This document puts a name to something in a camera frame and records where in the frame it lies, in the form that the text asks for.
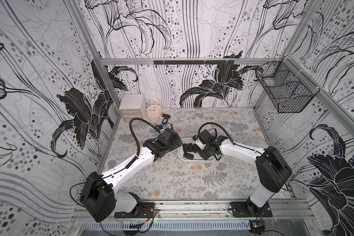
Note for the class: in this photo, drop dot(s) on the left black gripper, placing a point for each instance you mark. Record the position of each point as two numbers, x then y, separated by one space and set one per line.
174 144

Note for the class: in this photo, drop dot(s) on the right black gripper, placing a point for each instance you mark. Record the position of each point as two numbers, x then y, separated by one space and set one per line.
203 146

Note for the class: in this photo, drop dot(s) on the black flip key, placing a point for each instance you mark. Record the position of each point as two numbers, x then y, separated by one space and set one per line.
190 147

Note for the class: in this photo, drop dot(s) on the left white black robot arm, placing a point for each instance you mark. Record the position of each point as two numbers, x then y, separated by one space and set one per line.
100 195

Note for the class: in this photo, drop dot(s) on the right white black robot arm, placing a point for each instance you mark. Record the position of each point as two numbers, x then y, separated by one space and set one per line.
273 170

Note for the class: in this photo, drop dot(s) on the black key silver trim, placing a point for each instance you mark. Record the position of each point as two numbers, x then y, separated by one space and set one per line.
165 121

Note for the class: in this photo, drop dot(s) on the peach round alarm clock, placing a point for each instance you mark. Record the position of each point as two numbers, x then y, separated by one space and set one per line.
154 111

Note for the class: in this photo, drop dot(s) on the white mini drawer cabinet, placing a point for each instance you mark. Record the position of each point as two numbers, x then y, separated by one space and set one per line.
132 106

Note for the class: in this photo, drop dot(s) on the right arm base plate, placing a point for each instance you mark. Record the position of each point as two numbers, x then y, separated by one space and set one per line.
248 209

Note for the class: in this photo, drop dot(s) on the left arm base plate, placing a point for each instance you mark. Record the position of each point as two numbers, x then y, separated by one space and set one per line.
142 210

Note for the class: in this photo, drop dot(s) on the white slotted cable duct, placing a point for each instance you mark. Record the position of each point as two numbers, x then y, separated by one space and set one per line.
172 225

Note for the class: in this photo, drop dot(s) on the black wire wall basket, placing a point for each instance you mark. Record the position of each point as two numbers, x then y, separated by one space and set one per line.
286 86

